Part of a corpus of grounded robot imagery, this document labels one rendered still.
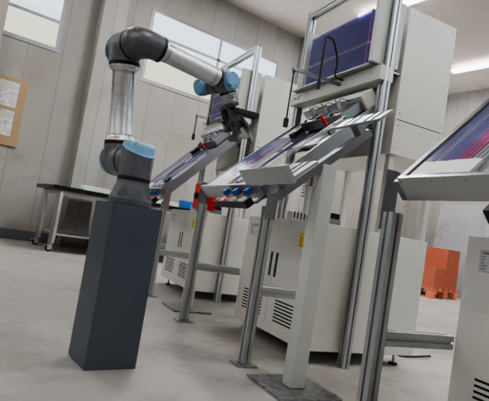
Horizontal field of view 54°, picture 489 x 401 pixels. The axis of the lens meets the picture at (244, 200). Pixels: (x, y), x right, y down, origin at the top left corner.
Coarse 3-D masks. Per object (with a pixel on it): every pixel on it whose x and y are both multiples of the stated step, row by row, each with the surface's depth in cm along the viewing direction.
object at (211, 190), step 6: (204, 186) 253; (210, 186) 247; (216, 186) 239; (222, 186) 233; (228, 186) 227; (234, 186) 221; (240, 186) 215; (246, 186) 210; (252, 186) 205; (258, 186) 200; (204, 192) 259; (210, 192) 251; (216, 192) 244; (222, 192) 238; (252, 192) 208; (258, 192) 203
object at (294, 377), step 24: (336, 168) 176; (312, 192) 177; (312, 216) 174; (312, 240) 172; (312, 264) 172; (312, 288) 172; (312, 312) 172; (288, 360) 172; (264, 384) 168; (288, 384) 170; (312, 384) 177
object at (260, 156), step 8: (272, 144) 266; (280, 144) 255; (256, 152) 270; (264, 152) 258; (272, 152) 247; (248, 160) 261; (256, 160) 250; (264, 160) 244; (232, 168) 264; (240, 168) 252; (224, 176) 255; (232, 176) 245; (240, 176) 239; (208, 184) 258; (216, 184) 247
